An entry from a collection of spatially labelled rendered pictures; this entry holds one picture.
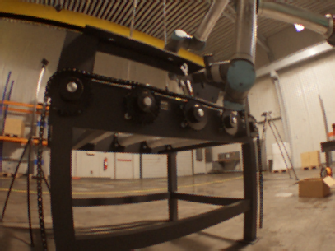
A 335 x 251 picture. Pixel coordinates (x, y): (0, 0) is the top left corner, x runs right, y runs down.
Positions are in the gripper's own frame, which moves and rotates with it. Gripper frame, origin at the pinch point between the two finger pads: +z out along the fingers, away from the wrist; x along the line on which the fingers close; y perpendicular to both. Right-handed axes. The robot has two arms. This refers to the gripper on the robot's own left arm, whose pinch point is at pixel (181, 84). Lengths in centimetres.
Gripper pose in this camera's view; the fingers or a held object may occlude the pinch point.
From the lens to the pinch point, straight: 113.1
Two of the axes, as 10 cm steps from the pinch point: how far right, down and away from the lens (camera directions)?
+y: 8.1, 0.7, 5.9
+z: 2.1, 8.9, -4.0
